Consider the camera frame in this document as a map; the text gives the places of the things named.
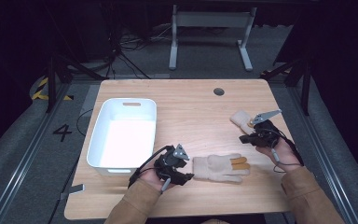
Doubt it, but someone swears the person's right hand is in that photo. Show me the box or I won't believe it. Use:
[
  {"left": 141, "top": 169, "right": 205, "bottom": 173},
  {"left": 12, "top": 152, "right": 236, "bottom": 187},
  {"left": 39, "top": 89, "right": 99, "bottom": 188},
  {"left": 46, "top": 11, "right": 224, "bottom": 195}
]
[{"left": 255, "top": 136, "right": 303, "bottom": 173}]

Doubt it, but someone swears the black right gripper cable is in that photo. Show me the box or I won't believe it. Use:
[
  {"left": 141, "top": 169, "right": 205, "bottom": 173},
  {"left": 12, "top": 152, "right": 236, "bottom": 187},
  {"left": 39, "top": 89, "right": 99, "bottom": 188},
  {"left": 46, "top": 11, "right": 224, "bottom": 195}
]
[{"left": 269, "top": 127, "right": 305, "bottom": 166}]

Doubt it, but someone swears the white metal desk frame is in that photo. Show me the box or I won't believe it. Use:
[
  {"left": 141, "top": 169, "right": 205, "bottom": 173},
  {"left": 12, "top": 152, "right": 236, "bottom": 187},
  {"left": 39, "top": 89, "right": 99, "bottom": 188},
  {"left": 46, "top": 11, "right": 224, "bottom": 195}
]
[{"left": 168, "top": 4, "right": 258, "bottom": 72}]

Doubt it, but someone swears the beige glove with orange fingers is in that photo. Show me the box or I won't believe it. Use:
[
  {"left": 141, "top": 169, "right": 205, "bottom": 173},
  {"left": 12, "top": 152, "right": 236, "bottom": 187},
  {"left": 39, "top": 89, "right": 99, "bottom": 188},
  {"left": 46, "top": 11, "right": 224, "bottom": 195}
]
[
  {"left": 229, "top": 110, "right": 256, "bottom": 136},
  {"left": 192, "top": 152, "right": 252, "bottom": 184}
]

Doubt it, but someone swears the person's left hand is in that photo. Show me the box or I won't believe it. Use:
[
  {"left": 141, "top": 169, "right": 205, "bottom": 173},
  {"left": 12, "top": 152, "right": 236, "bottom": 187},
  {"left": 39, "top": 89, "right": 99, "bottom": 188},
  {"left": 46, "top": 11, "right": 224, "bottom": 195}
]
[{"left": 139, "top": 166, "right": 177, "bottom": 192}]

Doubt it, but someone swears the grey right gripper plug cable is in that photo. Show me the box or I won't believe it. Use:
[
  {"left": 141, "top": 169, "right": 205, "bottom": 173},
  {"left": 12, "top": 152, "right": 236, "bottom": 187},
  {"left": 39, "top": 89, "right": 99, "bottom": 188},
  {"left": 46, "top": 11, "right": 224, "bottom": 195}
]
[{"left": 270, "top": 147, "right": 303, "bottom": 174}]

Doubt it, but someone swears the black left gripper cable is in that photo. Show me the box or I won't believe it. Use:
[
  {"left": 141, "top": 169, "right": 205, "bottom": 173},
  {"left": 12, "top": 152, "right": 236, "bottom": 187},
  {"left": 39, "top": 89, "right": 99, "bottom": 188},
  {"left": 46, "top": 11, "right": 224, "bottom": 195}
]
[{"left": 127, "top": 145, "right": 170, "bottom": 189}]

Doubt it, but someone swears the aluminium floor rail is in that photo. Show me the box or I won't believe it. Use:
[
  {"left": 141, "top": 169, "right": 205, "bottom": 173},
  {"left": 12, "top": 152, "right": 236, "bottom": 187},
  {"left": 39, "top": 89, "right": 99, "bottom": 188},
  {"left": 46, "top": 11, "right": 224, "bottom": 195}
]
[
  {"left": 0, "top": 83, "right": 73, "bottom": 224},
  {"left": 286, "top": 86, "right": 358, "bottom": 224}
]

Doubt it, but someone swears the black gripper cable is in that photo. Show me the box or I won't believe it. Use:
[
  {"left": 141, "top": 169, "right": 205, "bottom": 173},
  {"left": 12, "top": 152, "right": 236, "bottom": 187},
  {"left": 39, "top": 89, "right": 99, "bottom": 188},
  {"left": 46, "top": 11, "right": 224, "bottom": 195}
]
[
  {"left": 269, "top": 127, "right": 305, "bottom": 166},
  {"left": 127, "top": 145, "right": 170, "bottom": 189}
]

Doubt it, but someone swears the black floor cable loop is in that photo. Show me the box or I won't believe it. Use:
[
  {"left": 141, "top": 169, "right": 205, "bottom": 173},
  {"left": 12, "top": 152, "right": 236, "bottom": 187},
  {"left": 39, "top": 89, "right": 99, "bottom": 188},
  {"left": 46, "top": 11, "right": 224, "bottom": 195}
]
[{"left": 76, "top": 108, "right": 95, "bottom": 138}]

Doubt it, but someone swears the grey metal table bracket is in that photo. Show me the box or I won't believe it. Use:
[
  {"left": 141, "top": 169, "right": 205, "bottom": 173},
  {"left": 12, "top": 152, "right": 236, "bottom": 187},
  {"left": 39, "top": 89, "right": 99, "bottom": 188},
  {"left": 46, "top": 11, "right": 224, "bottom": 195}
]
[{"left": 59, "top": 183, "right": 86, "bottom": 201}]

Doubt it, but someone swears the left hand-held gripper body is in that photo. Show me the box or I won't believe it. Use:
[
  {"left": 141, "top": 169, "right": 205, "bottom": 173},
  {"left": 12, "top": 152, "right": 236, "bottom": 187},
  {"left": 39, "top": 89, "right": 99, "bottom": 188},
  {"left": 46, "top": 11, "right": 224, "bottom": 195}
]
[{"left": 154, "top": 143, "right": 191, "bottom": 185}]

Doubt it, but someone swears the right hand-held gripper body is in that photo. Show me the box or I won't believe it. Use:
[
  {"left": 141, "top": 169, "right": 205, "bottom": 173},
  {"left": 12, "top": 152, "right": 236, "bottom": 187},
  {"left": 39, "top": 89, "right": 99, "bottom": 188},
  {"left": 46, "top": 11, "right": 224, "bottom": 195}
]
[{"left": 250, "top": 108, "right": 283, "bottom": 149}]

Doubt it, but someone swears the grey gripper plug cable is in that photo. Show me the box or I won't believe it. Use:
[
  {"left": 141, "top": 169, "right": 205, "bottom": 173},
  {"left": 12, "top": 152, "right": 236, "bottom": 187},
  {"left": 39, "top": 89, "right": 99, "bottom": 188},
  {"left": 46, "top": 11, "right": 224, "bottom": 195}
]
[
  {"left": 270, "top": 147, "right": 303, "bottom": 174},
  {"left": 160, "top": 177, "right": 172, "bottom": 194}
]

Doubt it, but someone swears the white plastic bin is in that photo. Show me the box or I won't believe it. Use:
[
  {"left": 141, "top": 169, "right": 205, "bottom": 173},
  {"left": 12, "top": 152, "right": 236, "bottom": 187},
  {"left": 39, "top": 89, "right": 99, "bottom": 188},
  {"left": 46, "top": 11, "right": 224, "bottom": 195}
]
[{"left": 86, "top": 97, "right": 158, "bottom": 177}]

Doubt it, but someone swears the bundle of floor cables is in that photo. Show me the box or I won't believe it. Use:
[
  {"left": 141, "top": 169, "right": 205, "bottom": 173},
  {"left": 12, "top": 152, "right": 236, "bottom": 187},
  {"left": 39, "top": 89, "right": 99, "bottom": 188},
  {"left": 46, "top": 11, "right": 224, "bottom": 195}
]
[{"left": 104, "top": 23, "right": 175, "bottom": 80}]

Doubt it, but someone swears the grey left gripper plug cable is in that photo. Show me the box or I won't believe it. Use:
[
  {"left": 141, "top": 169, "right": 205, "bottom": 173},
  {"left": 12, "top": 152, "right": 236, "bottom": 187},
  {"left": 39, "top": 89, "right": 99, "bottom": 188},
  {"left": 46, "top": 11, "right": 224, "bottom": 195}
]
[{"left": 160, "top": 177, "right": 172, "bottom": 194}]

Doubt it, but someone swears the black tripod stand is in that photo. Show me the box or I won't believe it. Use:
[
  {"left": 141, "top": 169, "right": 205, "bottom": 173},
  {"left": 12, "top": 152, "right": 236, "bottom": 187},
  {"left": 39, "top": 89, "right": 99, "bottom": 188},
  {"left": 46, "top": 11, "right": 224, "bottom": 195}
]
[
  {"left": 44, "top": 53, "right": 110, "bottom": 114},
  {"left": 259, "top": 56, "right": 312, "bottom": 117}
]

